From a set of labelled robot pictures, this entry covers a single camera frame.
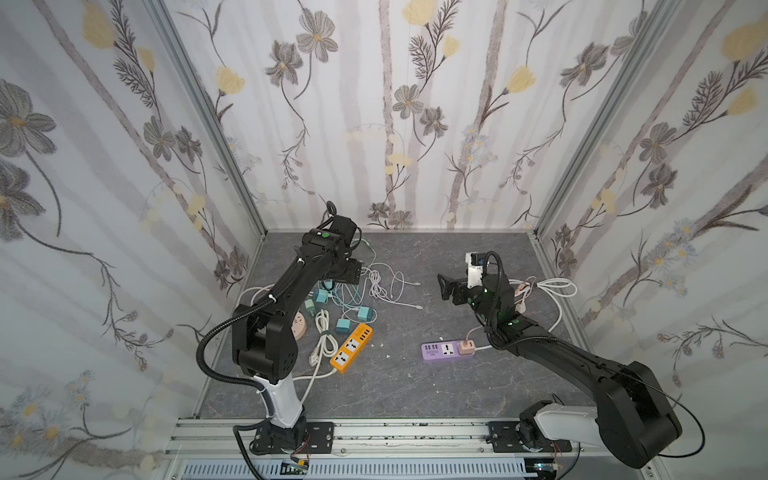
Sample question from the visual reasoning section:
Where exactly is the pink USB charger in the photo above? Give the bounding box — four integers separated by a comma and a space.
458, 340, 476, 356

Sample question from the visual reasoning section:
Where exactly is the beige power cord with plug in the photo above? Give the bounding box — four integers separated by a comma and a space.
235, 283, 277, 313

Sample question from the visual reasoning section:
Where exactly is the orange power strip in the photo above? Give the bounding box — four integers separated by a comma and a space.
330, 324, 373, 374

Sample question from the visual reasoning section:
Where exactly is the round beige power strip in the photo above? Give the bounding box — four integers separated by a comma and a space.
291, 312, 308, 340

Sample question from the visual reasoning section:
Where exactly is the teal charging cable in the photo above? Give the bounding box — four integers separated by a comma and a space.
314, 278, 376, 322

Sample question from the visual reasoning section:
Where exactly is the light green USB charger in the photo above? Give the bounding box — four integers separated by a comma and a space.
304, 299, 317, 318

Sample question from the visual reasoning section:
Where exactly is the aluminium rail frame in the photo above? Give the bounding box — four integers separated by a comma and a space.
161, 416, 655, 480

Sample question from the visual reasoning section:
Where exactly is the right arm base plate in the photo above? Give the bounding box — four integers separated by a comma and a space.
487, 420, 574, 454

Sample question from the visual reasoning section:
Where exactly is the white cord of orange strip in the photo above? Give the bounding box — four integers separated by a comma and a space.
293, 308, 340, 403

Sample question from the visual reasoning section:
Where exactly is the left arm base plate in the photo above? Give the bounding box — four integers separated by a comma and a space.
248, 421, 335, 455

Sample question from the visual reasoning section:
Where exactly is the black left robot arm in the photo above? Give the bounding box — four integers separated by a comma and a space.
195, 201, 362, 429

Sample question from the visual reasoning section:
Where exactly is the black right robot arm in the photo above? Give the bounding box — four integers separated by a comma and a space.
437, 251, 683, 469

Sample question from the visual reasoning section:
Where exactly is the white cord of purple strip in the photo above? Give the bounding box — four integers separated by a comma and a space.
473, 277, 578, 352

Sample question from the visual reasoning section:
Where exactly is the thin white cable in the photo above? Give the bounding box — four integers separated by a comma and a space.
365, 263, 424, 312

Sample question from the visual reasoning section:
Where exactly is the pink charging cable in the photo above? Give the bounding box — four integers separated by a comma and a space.
509, 281, 535, 313

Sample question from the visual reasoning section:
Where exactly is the teal usb charger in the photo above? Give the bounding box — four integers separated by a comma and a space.
356, 306, 374, 322
335, 318, 351, 335

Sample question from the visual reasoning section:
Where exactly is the purple power strip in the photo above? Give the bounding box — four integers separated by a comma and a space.
420, 340, 475, 363

